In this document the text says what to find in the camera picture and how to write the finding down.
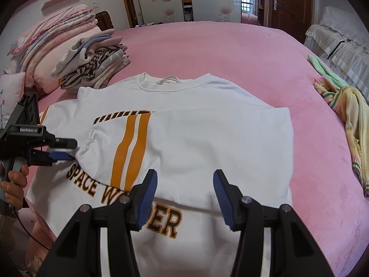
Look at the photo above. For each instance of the brown wooden door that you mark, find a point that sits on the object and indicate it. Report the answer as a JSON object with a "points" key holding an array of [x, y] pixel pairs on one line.
{"points": [[291, 5]]}

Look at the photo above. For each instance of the pink bed blanket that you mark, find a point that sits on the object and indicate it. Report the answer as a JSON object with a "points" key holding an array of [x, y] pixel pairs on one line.
{"points": [[230, 57]]}

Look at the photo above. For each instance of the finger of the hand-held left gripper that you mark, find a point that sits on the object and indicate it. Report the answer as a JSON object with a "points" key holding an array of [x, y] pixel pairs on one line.
{"points": [[62, 156], [66, 143]]}

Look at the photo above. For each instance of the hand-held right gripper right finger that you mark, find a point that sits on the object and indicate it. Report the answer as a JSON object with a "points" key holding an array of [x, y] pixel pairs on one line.
{"points": [[222, 199]]}

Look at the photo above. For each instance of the person's left hand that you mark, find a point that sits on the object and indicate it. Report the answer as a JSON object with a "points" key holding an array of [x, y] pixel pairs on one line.
{"points": [[16, 187]]}

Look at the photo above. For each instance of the stack of folded clothes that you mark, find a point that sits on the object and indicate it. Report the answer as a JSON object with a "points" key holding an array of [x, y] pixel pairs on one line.
{"points": [[95, 63]]}

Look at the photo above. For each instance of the white sweatshirt with orange stripes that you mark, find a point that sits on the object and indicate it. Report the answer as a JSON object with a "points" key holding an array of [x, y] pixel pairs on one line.
{"points": [[201, 138]]}

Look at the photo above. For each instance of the white lace covered furniture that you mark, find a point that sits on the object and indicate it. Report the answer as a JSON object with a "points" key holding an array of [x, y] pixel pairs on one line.
{"points": [[340, 34]]}

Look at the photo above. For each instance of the small white printed cushion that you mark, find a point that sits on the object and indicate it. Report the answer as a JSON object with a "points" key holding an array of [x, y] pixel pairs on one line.
{"points": [[11, 92]]}

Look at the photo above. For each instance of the person's left forearm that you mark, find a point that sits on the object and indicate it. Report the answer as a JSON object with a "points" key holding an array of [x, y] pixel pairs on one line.
{"points": [[5, 225]]}

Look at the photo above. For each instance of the floral sliding door wardrobe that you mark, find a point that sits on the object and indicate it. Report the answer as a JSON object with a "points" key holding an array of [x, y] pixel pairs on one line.
{"points": [[161, 0]]}

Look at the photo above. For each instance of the pink wall shelf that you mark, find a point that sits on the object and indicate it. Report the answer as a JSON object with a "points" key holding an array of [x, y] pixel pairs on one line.
{"points": [[60, 0]]}

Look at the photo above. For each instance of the dark wooden headboard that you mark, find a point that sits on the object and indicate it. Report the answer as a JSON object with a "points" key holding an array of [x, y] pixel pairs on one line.
{"points": [[103, 20]]}

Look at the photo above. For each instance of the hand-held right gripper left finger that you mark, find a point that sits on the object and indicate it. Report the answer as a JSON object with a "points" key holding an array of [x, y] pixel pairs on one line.
{"points": [[150, 190]]}

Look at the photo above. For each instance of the mint green garment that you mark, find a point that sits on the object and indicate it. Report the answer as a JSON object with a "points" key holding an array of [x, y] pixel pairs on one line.
{"points": [[325, 69]]}

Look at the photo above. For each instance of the pastel striped folded blanket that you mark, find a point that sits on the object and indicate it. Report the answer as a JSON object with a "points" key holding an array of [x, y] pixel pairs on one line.
{"points": [[50, 41]]}

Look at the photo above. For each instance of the yellow knitted sweater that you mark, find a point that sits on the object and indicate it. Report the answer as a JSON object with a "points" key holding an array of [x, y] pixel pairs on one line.
{"points": [[354, 121]]}

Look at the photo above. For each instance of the dark bedside table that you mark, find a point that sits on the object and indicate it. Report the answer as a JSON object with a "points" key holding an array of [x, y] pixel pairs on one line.
{"points": [[147, 24]]}

